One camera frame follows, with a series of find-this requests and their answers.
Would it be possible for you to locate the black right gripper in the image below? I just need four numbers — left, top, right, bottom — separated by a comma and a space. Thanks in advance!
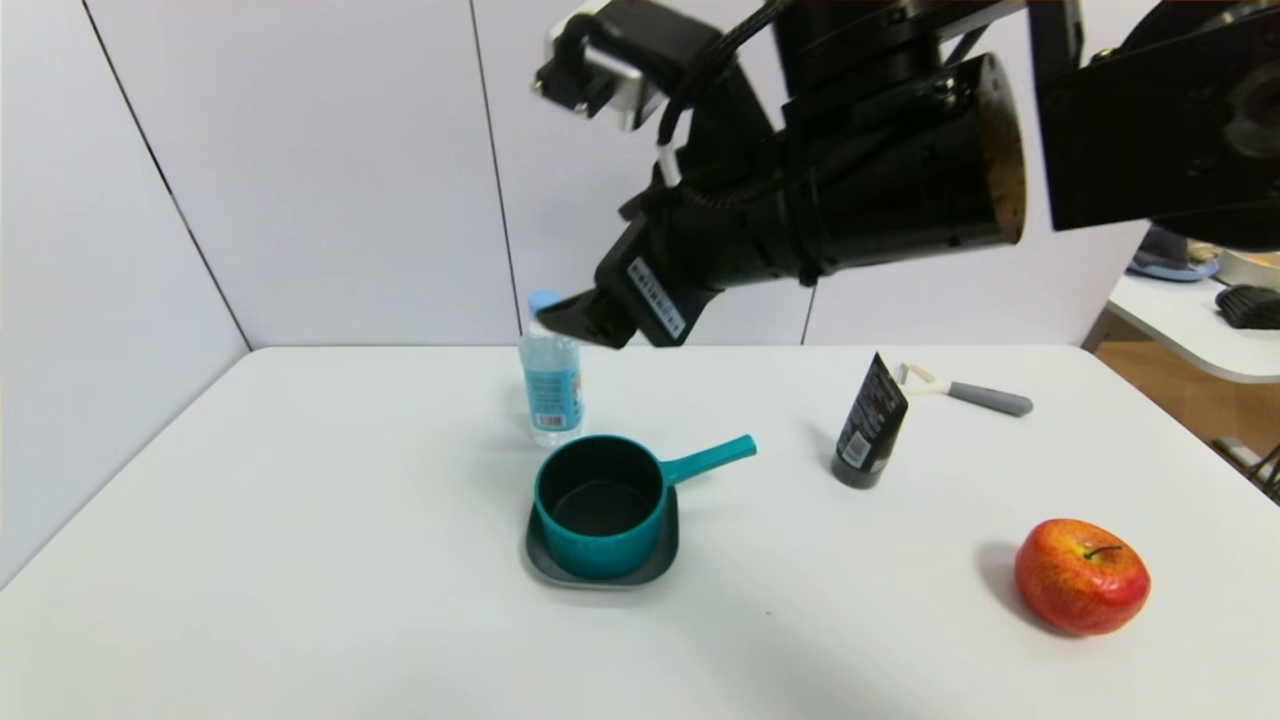
535, 180, 819, 351

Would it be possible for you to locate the teal saucepan with handle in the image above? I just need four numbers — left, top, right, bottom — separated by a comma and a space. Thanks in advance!
533, 433, 758, 581

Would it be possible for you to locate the grey square plastic dish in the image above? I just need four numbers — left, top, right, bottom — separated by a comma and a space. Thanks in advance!
524, 487, 681, 591

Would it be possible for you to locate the clear water bottle blue cap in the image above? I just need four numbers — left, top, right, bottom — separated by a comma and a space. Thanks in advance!
518, 291, 584, 446

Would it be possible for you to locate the black squeeze tube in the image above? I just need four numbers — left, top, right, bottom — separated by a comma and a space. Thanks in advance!
832, 352, 910, 490

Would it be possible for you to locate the red apple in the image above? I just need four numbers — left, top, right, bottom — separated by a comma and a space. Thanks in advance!
1014, 519, 1152, 638

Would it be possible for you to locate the grey blue hat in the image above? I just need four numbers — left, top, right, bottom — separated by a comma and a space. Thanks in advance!
1128, 225, 1221, 283

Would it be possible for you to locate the white side table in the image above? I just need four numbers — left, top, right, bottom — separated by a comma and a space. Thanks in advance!
1105, 270, 1280, 385

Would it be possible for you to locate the black ribbed cloth item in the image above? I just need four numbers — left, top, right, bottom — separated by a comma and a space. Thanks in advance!
1214, 285, 1280, 331

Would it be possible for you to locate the white bowl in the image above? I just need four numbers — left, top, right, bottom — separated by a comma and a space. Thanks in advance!
1218, 248, 1280, 292

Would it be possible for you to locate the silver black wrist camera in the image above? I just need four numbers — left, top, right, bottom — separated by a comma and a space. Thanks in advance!
530, 0, 723, 133

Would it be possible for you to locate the black camera cable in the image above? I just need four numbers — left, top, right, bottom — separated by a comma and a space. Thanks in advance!
652, 0, 796, 193

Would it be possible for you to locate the peeler with grey handle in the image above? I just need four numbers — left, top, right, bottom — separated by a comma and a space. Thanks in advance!
893, 363, 1034, 418

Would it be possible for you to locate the black metal chair frame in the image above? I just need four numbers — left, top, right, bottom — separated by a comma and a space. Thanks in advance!
1213, 437, 1280, 504

